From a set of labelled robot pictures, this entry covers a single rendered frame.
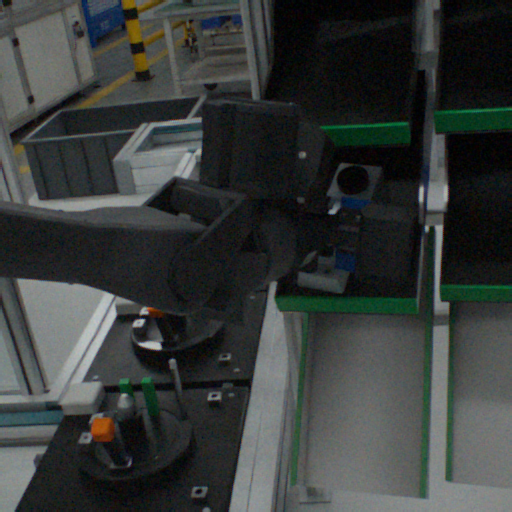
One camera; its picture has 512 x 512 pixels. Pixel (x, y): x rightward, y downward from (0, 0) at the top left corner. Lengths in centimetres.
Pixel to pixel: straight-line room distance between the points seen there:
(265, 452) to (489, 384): 27
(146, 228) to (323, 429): 44
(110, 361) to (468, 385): 53
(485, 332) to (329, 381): 17
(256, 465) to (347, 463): 14
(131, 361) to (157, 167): 100
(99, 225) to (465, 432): 51
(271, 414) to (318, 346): 16
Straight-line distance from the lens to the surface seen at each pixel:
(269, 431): 94
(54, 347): 143
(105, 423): 83
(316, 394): 83
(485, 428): 82
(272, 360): 108
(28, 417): 110
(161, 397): 102
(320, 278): 67
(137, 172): 205
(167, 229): 44
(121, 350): 114
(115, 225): 43
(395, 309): 69
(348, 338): 83
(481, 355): 84
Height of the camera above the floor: 155
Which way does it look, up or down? 26 degrees down
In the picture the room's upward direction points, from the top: 8 degrees counter-clockwise
